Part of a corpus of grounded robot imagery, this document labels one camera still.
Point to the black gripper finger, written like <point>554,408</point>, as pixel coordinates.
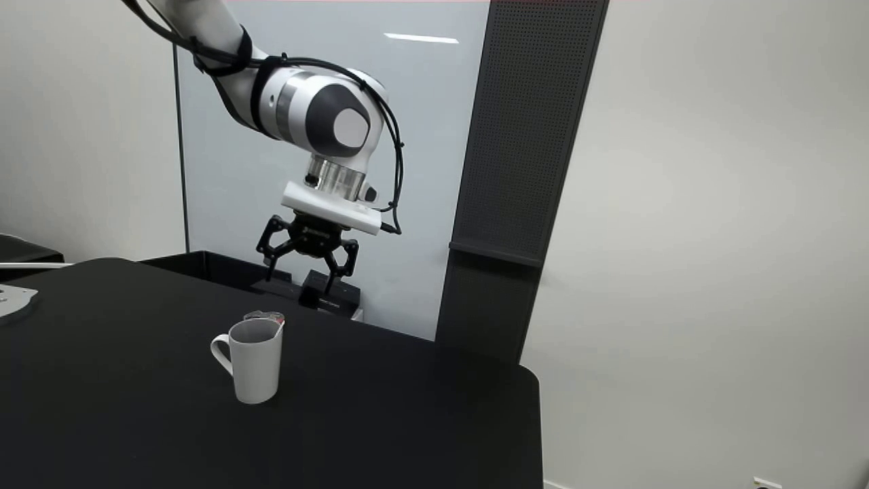
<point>341,260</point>
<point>271,252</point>

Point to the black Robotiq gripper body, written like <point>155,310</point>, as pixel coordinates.
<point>309,234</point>

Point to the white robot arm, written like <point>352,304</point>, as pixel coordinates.
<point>328,112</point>

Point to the white ceramic mug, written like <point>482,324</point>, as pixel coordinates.
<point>251,354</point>

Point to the black box behind table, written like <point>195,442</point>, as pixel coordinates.
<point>328,294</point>

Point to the dark side table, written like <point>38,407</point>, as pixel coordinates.
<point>24,252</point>

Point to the dark grey vertical pillar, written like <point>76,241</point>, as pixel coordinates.
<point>532,81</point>

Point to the grey object at table edge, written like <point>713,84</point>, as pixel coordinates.
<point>13,300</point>

